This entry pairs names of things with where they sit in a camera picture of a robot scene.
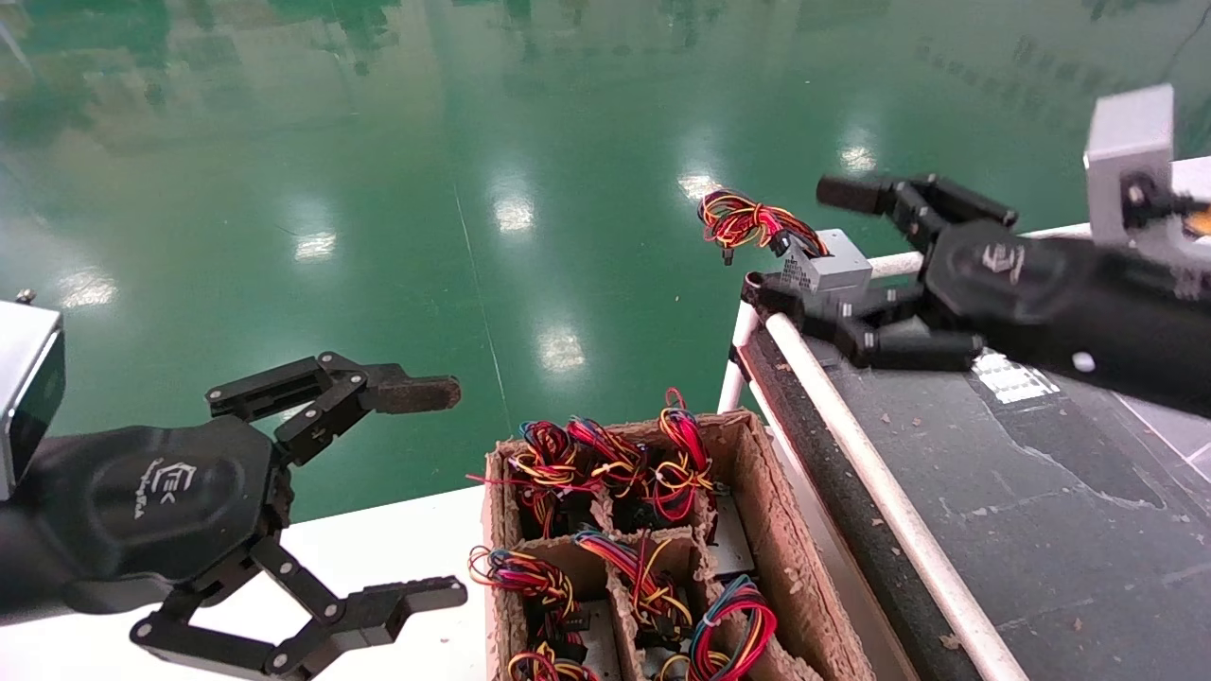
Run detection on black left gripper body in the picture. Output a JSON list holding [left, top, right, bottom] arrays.
[[0, 416, 292, 627]]

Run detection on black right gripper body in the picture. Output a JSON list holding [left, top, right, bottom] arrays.
[[922, 219, 1211, 417]]

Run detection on white perforated label sheet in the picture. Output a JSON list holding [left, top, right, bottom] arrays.
[[974, 350, 1061, 406]]

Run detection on white side table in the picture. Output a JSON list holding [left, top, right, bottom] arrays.
[[1171, 156, 1211, 201]]

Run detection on brown cardboard divider box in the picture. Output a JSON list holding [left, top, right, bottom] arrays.
[[483, 410, 876, 681]]

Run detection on black frame corner connector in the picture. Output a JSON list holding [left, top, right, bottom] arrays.
[[741, 271, 805, 327]]

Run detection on white frame leg pipe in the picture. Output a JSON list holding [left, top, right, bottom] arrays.
[[716, 303, 761, 415]]

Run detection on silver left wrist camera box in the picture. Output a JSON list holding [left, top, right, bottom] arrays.
[[0, 288, 67, 502]]

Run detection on power supply red-yellow wire bundle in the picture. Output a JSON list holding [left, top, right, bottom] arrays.
[[653, 386, 718, 523]]

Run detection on power supply blue-green-red wires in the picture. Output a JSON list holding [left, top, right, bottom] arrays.
[[686, 574, 779, 681]]

